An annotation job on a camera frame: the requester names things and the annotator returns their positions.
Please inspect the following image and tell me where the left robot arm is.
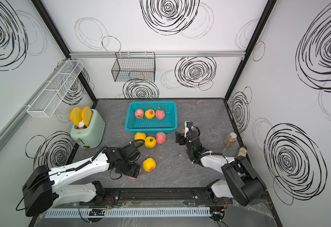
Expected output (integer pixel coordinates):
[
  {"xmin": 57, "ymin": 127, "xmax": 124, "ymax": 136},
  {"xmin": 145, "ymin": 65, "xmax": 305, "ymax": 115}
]
[{"xmin": 21, "ymin": 140, "xmax": 145, "ymax": 217}]

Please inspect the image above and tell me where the yellow peach red spot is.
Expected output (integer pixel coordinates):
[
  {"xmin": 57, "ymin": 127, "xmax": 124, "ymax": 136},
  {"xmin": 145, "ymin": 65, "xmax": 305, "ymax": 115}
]
[{"xmin": 145, "ymin": 109, "xmax": 156, "ymax": 119}]

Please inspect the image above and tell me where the yellow peach front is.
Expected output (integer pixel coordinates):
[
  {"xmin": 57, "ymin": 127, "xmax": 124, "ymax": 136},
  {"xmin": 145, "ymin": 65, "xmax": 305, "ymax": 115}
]
[{"xmin": 142, "ymin": 158, "xmax": 157, "ymax": 172}]

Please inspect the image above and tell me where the white wire wall shelf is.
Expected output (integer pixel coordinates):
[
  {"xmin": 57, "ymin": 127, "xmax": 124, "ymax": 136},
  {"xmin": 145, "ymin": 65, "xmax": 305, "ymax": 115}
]
[{"xmin": 26, "ymin": 60, "xmax": 84, "ymax": 118}]

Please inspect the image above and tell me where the teal plastic basket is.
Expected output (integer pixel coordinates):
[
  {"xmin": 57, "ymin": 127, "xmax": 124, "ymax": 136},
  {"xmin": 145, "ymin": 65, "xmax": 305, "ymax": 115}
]
[{"xmin": 125, "ymin": 101, "xmax": 178, "ymax": 134}]

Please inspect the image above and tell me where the yellow toast slice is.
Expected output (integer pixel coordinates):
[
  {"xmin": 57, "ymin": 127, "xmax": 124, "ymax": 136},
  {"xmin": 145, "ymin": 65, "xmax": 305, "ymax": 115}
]
[
  {"xmin": 81, "ymin": 106, "xmax": 93, "ymax": 127},
  {"xmin": 69, "ymin": 107, "xmax": 82, "ymax": 128}
]

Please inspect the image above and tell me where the small brown glass bottle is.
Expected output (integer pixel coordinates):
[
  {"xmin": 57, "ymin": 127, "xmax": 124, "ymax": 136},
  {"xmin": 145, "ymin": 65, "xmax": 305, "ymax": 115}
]
[{"xmin": 224, "ymin": 132, "xmax": 237, "ymax": 147}]

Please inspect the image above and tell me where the pale beige glass bottle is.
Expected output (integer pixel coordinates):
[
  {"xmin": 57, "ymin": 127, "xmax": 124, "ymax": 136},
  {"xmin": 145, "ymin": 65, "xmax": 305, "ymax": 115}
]
[{"xmin": 236, "ymin": 146, "xmax": 247, "ymax": 157}]

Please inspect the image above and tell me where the yellow toast slice left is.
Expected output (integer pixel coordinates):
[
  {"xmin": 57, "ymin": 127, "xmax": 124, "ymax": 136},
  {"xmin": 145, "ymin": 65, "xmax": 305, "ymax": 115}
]
[{"xmin": 69, "ymin": 107, "xmax": 82, "ymax": 128}]

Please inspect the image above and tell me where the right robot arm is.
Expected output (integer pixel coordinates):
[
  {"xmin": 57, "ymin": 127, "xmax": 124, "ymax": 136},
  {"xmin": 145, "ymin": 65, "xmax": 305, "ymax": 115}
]
[{"xmin": 175, "ymin": 127, "xmax": 267, "ymax": 206}]

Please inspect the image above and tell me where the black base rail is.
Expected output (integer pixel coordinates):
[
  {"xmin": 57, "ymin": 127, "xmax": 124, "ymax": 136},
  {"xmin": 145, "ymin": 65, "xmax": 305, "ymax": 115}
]
[{"xmin": 79, "ymin": 187, "xmax": 233, "ymax": 207}]

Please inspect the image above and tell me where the yellow toast slice right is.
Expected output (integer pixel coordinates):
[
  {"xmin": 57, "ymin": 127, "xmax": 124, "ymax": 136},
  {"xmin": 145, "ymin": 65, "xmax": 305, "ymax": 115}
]
[{"xmin": 81, "ymin": 106, "xmax": 93, "ymax": 127}]

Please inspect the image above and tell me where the pink peach with leaf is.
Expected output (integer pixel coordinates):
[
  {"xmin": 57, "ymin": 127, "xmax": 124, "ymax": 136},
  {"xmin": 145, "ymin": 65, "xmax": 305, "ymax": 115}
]
[{"xmin": 156, "ymin": 107, "xmax": 165, "ymax": 120}]

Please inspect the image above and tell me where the mint green toaster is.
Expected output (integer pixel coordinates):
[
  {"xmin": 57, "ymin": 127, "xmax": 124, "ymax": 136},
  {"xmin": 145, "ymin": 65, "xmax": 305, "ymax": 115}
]
[{"xmin": 70, "ymin": 109, "xmax": 105, "ymax": 149}]

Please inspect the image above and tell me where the black wire wall basket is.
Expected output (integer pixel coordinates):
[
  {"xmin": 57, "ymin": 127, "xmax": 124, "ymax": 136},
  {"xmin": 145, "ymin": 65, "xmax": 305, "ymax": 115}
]
[{"xmin": 111, "ymin": 52, "xmax": 156, "ymax": 82}]

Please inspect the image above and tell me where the yellow peach with leaf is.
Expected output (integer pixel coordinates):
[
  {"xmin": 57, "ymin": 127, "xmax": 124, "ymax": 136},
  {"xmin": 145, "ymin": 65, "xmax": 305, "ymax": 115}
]
[{"xmin": 145, "ymin": 136, "xmax": 157, "ymax": 148}]

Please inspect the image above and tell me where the yellow peach near basket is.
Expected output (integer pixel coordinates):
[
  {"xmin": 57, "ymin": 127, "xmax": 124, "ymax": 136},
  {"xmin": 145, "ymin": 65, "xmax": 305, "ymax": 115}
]
[{"xmin": 134, "ymin": 132, "xmax": 147, "ymax": 141}]

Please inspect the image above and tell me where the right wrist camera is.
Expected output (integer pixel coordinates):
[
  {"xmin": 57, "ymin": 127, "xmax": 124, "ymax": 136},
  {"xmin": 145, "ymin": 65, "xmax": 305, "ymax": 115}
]
[{"xmin": 184, "ymin": 121, "xmax": 193, "ymax": 138}]

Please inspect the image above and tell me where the white slotted cable duct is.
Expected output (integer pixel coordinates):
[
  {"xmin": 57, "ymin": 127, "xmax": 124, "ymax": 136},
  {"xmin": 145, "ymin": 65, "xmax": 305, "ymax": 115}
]
[{"xmin": 45, "ymin": 207, "xmax": 211, "ymax": 220}]

